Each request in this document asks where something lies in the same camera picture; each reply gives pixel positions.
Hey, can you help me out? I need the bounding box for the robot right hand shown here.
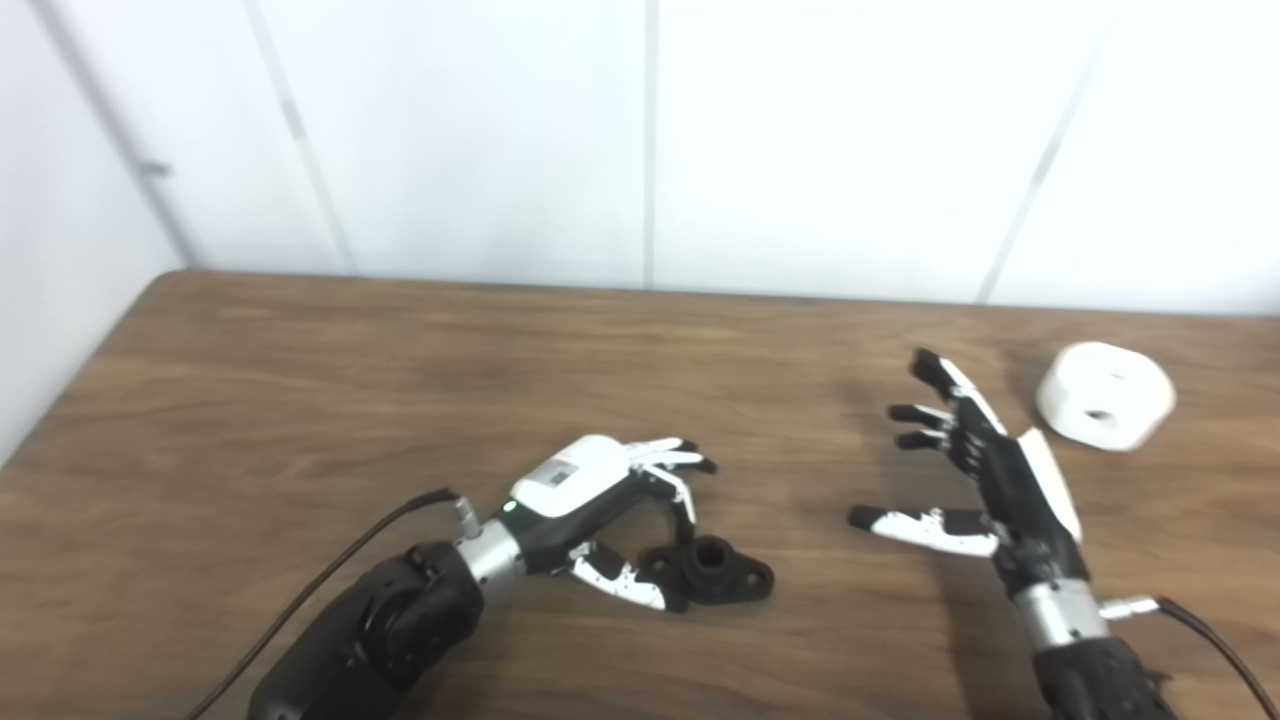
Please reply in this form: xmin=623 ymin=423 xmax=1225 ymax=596
xmin=848 ymin=347 xmax=1091 ymax=593

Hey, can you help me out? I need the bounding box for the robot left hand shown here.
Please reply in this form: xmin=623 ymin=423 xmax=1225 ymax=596
xmin=500 ymin=434 xmax=718 ymax=613

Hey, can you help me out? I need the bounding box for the round white piece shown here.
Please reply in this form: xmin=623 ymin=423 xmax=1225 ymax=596
xmin=1035 ymin=341 xmax=1178 ymax=452

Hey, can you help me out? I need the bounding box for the black flanged holder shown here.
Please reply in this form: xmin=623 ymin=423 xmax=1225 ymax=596
xmin=638 ymin=536 xmax=776 ymax=609

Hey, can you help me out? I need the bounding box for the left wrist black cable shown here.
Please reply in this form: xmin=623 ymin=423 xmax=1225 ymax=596
xmin=185 ymin=487 xmax=481 ymax=720

